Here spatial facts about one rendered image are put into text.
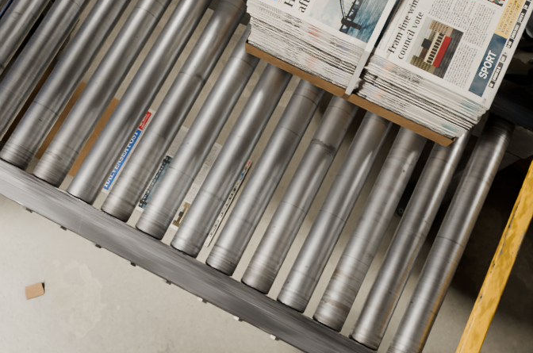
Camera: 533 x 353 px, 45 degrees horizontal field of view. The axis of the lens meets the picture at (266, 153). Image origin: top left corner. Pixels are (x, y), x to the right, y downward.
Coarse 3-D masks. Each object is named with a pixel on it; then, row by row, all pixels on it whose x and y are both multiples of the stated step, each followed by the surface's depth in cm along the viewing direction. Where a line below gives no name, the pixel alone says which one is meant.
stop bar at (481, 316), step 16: (528, 176) 107; (528, 192) 106; (528, 208) 105; (512, 224) 105; (528, 224) 105; (512, 240) 104; (496, 256) 104; (512, 256) 103; (496, 272) 102; (496, 288) 102; (480, 304) 101; (496, 304) 101; (480, 320) 100; (464, 336) 100; (480, 336) 100; (464, 352) 99
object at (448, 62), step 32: (416, 0) 91; (448, 0) 91; (480, 0) 90; (512, 0) 90; (416, 32) 89; (448, 32) 89; (480, 32) 89; (512, 32) 89; (416, 64) 88; (448, 64) 88; (480, 64) 88; (384, 96) 102; (416, 96) 95; (448, 96) 90; (480, 96) 88; (448, 128) 102
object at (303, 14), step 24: (264, 0) 90; (288, 0) 90; (312, 0) 90; (336, 0) 90; (360, 0) 90; (264, 24) 97; (288, 24) 93; (312, 24) 89; (336, 24) 89; (264, 48) 107; (288, 48) 102; (312, 48) 97; (336, 48) 92; (312, 72) 107
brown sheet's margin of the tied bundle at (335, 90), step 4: (332, 84) 106; (332, 88) 108; (336, 88) 107; (340, 88) 106; (332, 92) 110; (336, 92) 109; (340, 92) 108; (344, 92) 107; (340, 96) 110; (344, 96) 109; (348, 96) 108; (352, 96) 107; (356, 96) 106; (348, 100) 110; (352, 100) 109; (356, 100) 108; (360, 100) 107; (364, 100) 106; (356, 104) 110; (360, 104) 109
